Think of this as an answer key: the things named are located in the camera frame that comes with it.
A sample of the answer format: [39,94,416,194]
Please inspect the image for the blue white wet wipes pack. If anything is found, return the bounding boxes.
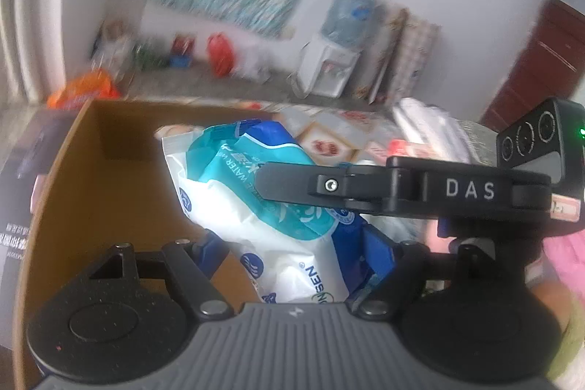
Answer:
[155,118,422,305]

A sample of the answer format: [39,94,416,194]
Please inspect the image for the person's right hand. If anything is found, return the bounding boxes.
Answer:
[531,280,572,330]

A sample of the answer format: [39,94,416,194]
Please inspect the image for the pink quilt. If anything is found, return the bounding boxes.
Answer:
[425,219,584,298]

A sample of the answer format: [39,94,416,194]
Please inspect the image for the brown cardboard box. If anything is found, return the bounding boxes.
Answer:
[13,100,272,389]

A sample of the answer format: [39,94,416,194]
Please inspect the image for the dark red door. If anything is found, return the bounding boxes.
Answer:
[480,0,585,132]

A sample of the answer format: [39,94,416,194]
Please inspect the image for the water dispenser with bottle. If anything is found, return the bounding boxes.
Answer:
[292,0,377,98]

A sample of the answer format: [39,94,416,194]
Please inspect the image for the folded checkered mats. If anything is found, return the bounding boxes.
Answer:
[349,3,441,108]

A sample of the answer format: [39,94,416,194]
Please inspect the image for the red plastic bag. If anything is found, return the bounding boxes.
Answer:
[206,33,236,78]

